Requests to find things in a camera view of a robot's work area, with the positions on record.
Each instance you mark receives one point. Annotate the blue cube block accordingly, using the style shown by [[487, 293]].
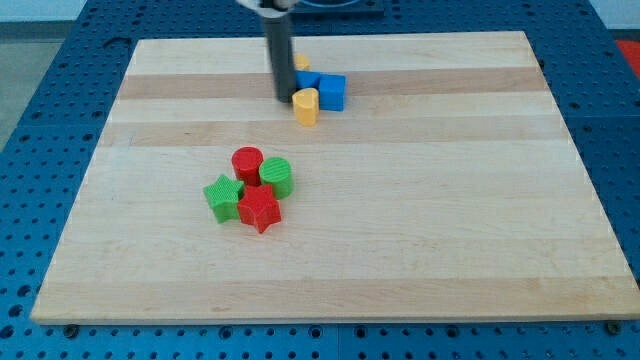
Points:
[[332, 89]]

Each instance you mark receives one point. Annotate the green cylinder block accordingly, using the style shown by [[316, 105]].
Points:
[[277, 172]]

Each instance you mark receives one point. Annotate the red star block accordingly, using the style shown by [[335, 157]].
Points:
[[259, 207]]

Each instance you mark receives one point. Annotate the red cylinder block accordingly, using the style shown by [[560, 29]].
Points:
[[246, 162]]

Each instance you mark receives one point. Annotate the yellow heart block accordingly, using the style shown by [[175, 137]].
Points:
[[306, 106]]

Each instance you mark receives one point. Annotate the green star block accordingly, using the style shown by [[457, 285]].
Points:
[[223, 197]]

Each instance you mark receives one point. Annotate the blue block behind stick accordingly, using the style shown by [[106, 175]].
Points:
[[307, 79]]

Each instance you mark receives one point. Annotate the yellow block at back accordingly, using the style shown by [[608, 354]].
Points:
[[302, 62]]

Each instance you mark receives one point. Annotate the wooden board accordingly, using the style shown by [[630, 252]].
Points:
[[448, 189]]

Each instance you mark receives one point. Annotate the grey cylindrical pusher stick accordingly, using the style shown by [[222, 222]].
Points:
[[277, 31]]

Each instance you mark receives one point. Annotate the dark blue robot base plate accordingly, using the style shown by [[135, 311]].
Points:
[[338, 7]]

